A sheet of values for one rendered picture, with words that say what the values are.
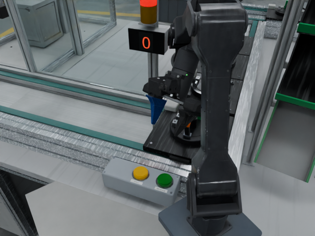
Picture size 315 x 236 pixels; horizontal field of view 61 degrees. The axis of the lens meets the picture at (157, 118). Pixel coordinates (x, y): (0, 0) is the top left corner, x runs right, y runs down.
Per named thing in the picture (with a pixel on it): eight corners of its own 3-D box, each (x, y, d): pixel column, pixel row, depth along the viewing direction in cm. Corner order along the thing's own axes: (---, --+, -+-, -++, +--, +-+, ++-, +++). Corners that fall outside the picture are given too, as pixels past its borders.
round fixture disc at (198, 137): (207, 150, 80) (208, 145, 79) (163, 139, 84) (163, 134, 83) (216, 122, 90) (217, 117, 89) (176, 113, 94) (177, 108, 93)
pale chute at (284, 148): (305, 182, 69) (308, 183, 65) (254, 162, 74) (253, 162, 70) (342, 80, 70) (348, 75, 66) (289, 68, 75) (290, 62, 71)
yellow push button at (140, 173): (144, 183, 73) (144, 179, 72) (131, 179, 74) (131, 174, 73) (150, 173, 76) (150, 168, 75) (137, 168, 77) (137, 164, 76)
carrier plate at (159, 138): (220, 172, 76) (221, 166, 75) (142, 150, 83) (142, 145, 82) (233, 121, 94) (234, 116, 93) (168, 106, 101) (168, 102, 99)
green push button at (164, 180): (168, 191, 71) (169, 186, 70) (154, 187, 72) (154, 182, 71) (173, 180, 74) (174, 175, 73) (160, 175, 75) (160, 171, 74)
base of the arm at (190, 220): (207, 246, 49) (211, 228, 45) (185, 218, 53) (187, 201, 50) (234, 225, 52) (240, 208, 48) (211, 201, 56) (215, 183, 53)
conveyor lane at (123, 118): (216, 190, 82) (221, 169, 76) (2, 127, 105) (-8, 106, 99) (230, 132, 103) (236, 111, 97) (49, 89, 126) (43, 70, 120)
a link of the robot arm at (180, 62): (208, 46, 61) (199, 48, 70) (184, 37, 61) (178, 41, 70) (198, 75, 62) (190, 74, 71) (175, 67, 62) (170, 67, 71)
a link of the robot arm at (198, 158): (249, -1, 37) (233, 5, 43) (197, 0, 37) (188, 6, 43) (238, 202, 46) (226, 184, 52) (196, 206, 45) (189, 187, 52)
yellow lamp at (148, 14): (153, 25, 80) (153, 8, 77) (138, 23, 82) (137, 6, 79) (159, 19, 84) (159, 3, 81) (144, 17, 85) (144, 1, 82)
